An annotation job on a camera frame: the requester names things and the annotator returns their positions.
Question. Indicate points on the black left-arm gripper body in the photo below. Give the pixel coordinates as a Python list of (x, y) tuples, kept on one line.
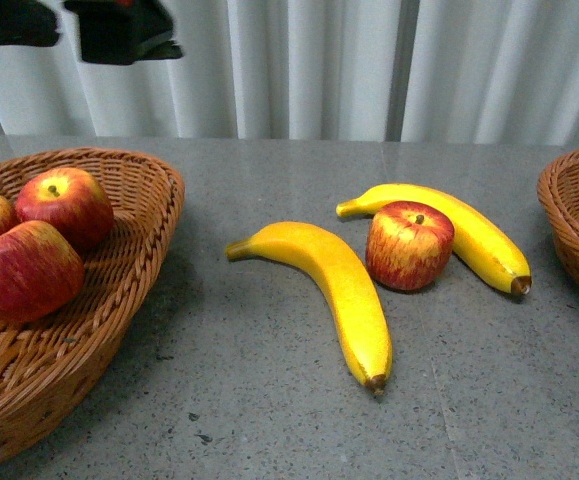
[(109, 32)]

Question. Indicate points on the red yellow apple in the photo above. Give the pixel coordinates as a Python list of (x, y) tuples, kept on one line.
[(408, 245)]

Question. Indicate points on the orange-yellow banana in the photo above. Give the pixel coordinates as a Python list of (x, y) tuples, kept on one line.
[(333, 265)]

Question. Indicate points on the yellow banana brown tip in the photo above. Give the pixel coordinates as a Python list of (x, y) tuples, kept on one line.
[(478, 242)]

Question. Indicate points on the red apple back of basket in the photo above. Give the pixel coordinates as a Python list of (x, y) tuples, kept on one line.
[(71, 200)]

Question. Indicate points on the white pleated curtain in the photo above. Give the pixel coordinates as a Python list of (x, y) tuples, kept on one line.
[(477, 72)]

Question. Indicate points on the dark red apple front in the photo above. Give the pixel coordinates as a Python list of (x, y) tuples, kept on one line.
[(39, 272)]

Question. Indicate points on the left brown wicker basket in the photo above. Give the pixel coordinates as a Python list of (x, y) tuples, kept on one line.
[(47, 367)]

